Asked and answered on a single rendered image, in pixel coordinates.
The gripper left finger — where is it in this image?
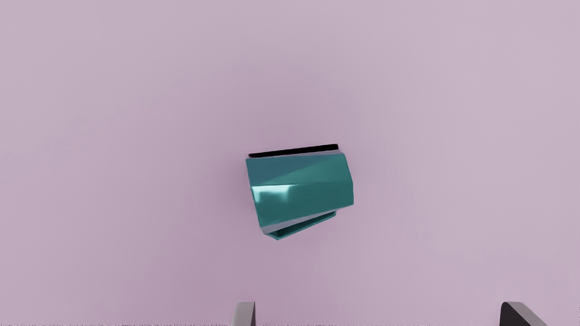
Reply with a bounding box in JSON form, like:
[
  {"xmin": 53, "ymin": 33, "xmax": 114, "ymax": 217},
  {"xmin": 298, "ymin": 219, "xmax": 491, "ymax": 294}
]
[{"xmin": 231, "ymin": 302, "xmax": 256, "ymax": 326}]

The teal faceted mug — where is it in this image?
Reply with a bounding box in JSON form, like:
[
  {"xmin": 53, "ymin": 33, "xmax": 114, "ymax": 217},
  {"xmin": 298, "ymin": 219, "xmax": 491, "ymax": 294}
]
[{"xmin": 246, "ymin": 152, "xmax": 354, "ymax": 240}]

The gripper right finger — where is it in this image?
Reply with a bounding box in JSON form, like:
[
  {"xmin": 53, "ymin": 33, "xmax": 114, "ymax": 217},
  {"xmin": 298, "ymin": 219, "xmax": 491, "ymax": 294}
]
[{"xmin": 500, "ymin": 302, "xmax": 548, "ymax": 326}]

